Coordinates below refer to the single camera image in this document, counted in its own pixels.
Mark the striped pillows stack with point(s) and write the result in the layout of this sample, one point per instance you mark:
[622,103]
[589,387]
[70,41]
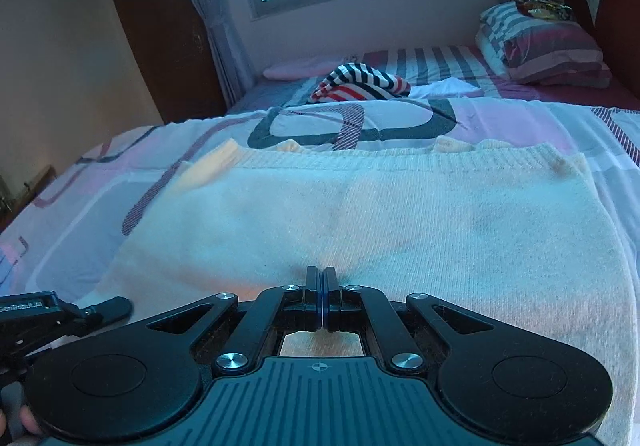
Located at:
[545,48]

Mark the yellow dark patterned cloth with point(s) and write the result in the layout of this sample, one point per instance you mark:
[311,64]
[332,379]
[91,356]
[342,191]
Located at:
[542,5]

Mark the dark wooden wardrobe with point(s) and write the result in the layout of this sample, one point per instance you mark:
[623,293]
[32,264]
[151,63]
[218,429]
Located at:
[160,25]

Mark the wooden bedside cabinet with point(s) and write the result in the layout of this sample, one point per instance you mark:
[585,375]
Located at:
[25,196]

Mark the pink pillow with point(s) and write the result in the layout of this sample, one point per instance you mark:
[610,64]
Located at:
[295,69]

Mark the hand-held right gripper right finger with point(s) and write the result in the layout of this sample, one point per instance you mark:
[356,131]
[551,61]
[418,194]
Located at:
[327,298]

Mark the navy red striped shirt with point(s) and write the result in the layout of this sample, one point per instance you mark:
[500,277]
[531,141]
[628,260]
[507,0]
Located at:
[360,83]

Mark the cream knit sweater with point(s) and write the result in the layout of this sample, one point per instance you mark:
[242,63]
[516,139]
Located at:
[400,216]

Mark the white folded cloth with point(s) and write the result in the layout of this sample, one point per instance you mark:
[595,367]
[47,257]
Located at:
[447,88]

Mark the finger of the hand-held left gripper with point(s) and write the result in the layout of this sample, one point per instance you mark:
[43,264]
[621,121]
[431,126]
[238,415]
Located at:
[112,311]

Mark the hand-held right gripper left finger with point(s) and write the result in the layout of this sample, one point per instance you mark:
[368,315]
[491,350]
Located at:
[313,298]

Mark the striped bed sheet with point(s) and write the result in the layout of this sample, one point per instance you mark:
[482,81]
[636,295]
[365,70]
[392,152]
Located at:
[440,63]

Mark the red white scalloped headboard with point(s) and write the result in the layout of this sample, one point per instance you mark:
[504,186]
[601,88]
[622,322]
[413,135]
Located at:
[617,5]

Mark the pink white patterned bed cover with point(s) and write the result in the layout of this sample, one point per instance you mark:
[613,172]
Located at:
[75,221]

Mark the person's left hand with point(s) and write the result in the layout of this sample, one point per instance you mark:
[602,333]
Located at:
[25,423]

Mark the long grey curtain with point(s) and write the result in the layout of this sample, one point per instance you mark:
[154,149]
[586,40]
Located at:
[220,25]

